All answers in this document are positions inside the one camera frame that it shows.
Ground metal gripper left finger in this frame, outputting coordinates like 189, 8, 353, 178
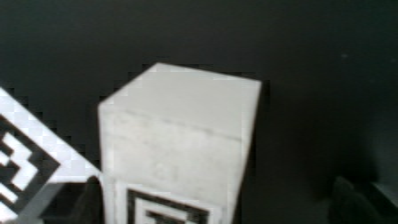
15, 176, 104, 224

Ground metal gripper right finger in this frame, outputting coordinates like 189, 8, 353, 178
328, 176, 398, 224

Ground white marker sheet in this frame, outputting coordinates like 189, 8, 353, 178
0, 87, 101, 224

